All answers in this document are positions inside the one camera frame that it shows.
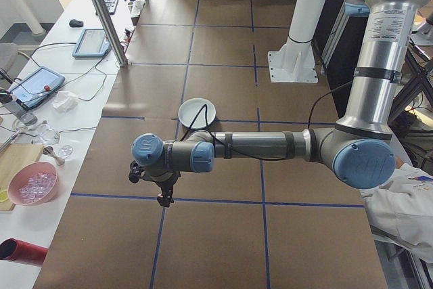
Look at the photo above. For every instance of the white round plate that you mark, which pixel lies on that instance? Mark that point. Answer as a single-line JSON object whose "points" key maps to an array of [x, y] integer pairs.
{"points": [[198, 113]]}

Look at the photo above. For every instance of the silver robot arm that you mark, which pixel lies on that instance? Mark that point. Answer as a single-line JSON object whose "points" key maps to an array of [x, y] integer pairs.
{"points": [[253, 145]]}

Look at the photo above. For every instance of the orange black terminal connector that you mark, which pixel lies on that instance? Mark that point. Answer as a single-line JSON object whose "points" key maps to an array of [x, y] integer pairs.
{"points": [[128, 33]]}

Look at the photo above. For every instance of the small clear glass dish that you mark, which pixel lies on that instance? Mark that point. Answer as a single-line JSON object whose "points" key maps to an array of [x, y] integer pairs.
{"points": [[66, 151]]}

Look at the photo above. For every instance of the white side table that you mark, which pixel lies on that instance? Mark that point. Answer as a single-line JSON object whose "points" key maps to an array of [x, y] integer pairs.
{"points": [[84, 113]]}

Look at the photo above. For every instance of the metal jigger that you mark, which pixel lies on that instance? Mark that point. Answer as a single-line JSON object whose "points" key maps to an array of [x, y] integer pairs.
{"points": [[54, 155]]}

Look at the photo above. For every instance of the pink bowl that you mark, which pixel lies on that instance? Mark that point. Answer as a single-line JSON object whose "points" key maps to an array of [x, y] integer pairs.
{"points": [[34, 184]]}

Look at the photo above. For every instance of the clear glass bowl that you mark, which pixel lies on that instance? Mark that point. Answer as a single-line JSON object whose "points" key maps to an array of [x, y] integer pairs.
{"points": [[47, 135]]}

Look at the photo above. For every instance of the crumpled white tissue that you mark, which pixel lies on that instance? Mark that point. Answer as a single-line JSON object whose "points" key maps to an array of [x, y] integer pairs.
{"points": [[64, 101]]}

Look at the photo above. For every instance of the blue teach pendant tablet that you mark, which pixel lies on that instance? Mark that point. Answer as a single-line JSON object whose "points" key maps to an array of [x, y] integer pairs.
{"points": [[91, 42], [35, 86]]}

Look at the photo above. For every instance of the black computer mouse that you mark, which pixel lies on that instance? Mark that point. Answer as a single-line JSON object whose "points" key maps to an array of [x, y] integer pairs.
{"points": [[76, 22]]}

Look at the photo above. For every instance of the red cylinder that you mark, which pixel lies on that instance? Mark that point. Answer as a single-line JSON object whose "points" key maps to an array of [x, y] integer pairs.
{"points": [[23, 251]]}

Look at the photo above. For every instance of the wooden cutting board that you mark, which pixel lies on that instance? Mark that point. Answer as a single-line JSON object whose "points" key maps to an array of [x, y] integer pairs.
{"points": [[18, 158]]}

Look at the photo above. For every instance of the yellow lemon piece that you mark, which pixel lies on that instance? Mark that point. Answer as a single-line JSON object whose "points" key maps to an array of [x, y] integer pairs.
{"points": [[3, 196]]}

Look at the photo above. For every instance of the grey office chair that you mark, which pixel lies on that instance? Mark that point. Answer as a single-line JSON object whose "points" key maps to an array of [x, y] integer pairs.
{"points": [[8, 59]]}

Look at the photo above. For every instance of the person in white coat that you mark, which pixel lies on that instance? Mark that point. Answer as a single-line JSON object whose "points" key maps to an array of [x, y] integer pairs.
{"points": [[402, 214]]}

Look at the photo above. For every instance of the white pedestal column with base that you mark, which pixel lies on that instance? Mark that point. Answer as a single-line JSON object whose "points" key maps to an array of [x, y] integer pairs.
{"points": [[304, 15]]}

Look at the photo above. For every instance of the aluminium profile post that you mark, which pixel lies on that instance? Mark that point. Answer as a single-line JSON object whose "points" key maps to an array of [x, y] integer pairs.
{"points": [[103, 8]]}

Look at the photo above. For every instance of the black frame cover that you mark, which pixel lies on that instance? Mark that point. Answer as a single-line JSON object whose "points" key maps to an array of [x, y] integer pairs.
{"points": [[338, 99]]}

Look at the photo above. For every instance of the white wall pipe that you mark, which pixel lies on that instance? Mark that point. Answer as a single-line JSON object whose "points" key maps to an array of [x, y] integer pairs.
{"points": [[32, 15]]}

